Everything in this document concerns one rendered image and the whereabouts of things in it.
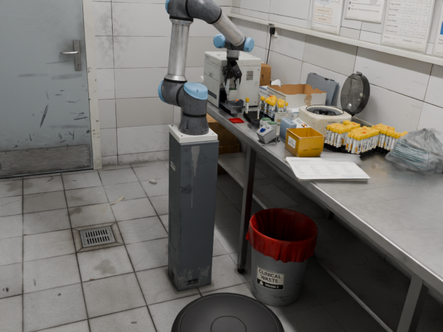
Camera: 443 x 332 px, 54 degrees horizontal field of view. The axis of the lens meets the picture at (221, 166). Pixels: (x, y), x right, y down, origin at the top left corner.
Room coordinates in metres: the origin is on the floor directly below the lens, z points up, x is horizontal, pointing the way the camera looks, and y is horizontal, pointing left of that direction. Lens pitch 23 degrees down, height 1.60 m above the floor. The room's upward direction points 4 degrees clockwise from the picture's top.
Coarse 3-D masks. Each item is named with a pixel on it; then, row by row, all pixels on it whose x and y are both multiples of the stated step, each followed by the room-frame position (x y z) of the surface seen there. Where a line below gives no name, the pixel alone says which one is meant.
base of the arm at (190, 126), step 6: (186, 114) 2.01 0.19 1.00; (204, 114) 2.03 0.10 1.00; (186, 120) 2.01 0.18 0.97; (192, 120) 2.00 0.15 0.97; (198, 120) 2.00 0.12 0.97; (204, 120) 2.03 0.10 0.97; (180, 126) 2.02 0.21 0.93; (186, 126) 2.01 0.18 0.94; (192, 126) 1.99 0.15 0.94; (198, 126) 1.99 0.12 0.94; (204, 126) 2.03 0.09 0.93; (186, 132) 1.99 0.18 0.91; (192, 132) 1.98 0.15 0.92; (198, 132) 1.99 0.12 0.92; (204, 132) 2.01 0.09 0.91
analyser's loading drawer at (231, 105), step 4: (228, 100) 2.53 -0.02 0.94; (224, 104) 2.54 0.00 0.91; (228, 104) 2.48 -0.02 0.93; (232, 104) 2.49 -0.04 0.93; (236, 104) 2.50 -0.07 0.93; (228, 108) 2.47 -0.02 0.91; (232, 108) 2.43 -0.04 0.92; (236, 108) 2.44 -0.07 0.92; (240, 108) 2.45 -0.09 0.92; (232, 112) 2.43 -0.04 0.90; (236, 112) 2.44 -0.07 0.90; (240, 112) 2.45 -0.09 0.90
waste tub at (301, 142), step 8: (288, 128) 1.95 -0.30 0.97; (296, 128) 1.97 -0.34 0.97; (304, 128) 1.98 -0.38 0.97; (312, 128) 1.98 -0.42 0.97; (288, 136) 1.93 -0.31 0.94; (296, 136) 1.86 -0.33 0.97; (304, 136) 1.99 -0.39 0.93; (312, 136) 1.97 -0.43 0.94; (320, 136) 1.87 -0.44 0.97; (288, 144) 1.92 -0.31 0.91; (296, 144) 1.85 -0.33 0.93; (304, 144) 1.84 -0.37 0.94; (312, 144) 1.86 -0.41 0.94; (320, 144) 1.87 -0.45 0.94; (296, 152) 1.84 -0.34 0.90; (304, 152) 1.84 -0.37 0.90; (312, 152) 1.86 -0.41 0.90
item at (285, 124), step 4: (284, 120) 2.09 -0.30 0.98; (288, 120) 2.09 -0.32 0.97; (280, 124) 2.12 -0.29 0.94; (284, 124) 2.08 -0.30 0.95; (288, 124) 2.04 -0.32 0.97; (292, 124) 2.03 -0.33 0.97; (296, 124) 2.04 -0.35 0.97; (280, 128) 2.11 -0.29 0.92; (284, 128) 2.07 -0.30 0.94; (280, 132) 2.11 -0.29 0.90; (284, 132) 2.07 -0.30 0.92; (280, 136) 2.09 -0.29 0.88; (284, 136) 2.06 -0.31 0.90; (284, 140) 2.04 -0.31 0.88
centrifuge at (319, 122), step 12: (300, 108) 2.29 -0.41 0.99; (312, 108) 2.33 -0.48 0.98; (324, 108) 2.34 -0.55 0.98; (336, 108) 2.31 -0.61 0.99; (300, 120) 2.26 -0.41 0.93; (312, 120) 2.14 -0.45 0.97; (324, 120) 2.12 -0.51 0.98; (336, 120) 2.14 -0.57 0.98; (348, 120) 2.16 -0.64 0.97; (324, 132) 2.12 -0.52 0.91
